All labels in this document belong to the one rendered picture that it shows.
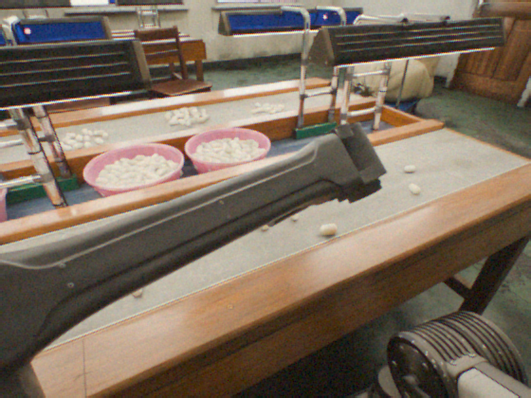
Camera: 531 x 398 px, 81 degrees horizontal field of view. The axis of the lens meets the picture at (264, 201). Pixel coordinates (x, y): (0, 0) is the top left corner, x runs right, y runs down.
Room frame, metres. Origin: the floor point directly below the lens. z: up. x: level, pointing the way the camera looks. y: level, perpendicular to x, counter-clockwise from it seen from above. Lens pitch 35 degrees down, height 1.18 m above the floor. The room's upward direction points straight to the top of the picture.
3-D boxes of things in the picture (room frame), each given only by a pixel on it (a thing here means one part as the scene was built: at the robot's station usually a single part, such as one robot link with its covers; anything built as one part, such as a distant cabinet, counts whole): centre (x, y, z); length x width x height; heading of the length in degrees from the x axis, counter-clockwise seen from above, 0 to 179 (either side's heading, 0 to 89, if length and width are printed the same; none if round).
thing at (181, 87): (2.83, 0.76, 0.45); 0.44 x 0.43 x 0.91; 139
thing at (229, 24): (1.35, -0.13, 1.08); 0.62 x 0.08 x 0.07; 118
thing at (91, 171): (0.78, 0.36, 0.72); 0.27 x 0.27 x 0.10
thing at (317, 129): (1.28, -0.17, 0.90); 0.20 x 0.19 x 0.45; 118
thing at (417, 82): (3.33, -1.30, 0.40); 0.74 x 0.56 x 0.38; 120
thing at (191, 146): (0.91, 0.12, 0.72); 0.27 x 0.27 x 0.10
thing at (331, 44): (0.86, -0.39, 1.08); 0.62 x 0.08 x 0.07; 118
